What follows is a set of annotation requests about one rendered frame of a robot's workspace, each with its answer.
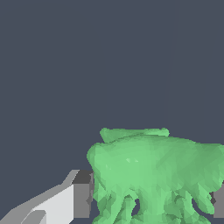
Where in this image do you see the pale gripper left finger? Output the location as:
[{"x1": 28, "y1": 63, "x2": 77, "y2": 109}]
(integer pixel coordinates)
[{"x1": 0, "y1": 169, "x2": 95, "y2": 224}]

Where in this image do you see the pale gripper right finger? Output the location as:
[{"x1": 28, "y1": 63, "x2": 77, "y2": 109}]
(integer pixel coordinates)
[{"x1": 210, "y1": 180, "x2": 224, "y2": 219}]

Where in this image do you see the green lumpy animal figure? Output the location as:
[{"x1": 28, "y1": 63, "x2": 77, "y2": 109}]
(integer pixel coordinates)
[{"x1": 86, "y1": 127, "x2": 224, "y2": 224}]

